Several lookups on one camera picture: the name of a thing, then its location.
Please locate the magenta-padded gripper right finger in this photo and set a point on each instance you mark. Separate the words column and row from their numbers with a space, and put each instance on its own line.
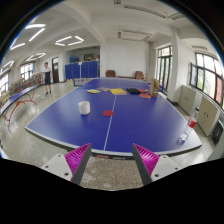
column 146, row 160

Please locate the black box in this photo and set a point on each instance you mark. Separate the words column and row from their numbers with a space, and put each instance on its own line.
column 217, row 132

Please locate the white cup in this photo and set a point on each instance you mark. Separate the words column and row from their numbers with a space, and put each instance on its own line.
column 84, row 108

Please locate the small multicoloured booklet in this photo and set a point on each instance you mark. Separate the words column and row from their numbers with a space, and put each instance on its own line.
column 93, row 91

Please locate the grey booklet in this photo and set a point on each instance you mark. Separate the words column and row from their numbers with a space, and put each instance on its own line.
column 103, row 89

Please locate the small black-framed window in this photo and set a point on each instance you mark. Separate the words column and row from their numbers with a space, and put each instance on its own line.
column 26, row 71
column 4, row 85

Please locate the ceiling lights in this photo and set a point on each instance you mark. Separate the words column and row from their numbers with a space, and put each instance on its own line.
column 68, row 40

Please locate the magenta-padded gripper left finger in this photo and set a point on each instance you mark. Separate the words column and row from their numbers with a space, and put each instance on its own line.
column 77, row 159

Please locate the dark brown door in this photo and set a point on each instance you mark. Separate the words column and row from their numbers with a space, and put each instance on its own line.
column 55, row 70

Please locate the person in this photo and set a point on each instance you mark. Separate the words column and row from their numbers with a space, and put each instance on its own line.
column 47, row 76

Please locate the shelf unit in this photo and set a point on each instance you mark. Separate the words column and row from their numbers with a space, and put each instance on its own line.
column 26, row 83

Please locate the brown armchair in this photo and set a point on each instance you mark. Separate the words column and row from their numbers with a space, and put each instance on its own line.
column 110, row 73
column 139, row 75

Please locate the blue partition screen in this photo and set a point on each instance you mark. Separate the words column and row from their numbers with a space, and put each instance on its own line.
column 83, row 69

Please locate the wide black-framed window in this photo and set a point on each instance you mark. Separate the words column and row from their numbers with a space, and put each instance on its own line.
column 208, row 78

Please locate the red table tennis paddle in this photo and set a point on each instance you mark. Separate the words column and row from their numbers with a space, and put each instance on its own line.
column 143, row 90
column 145, row 95

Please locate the tall black-framed window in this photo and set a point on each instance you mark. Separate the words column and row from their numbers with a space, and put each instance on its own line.
column 164, row 68

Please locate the blue table with red legs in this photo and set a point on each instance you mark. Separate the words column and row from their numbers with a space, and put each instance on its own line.
column 16, row 96

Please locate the brown cardboard box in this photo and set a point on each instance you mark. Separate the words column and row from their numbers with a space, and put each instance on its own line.
column 154, row 88

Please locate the black paddle case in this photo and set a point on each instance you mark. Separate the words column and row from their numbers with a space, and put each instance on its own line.
column 133, row 90

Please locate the yellow book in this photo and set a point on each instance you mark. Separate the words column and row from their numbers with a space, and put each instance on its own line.
column 118, row 91

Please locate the low white court barrier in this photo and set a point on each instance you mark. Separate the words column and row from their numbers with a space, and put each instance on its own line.
column 81, row 81

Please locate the beige cabinet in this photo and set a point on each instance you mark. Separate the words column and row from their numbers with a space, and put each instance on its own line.
column 218, row 151
column 207, row 115
column 186, row 99

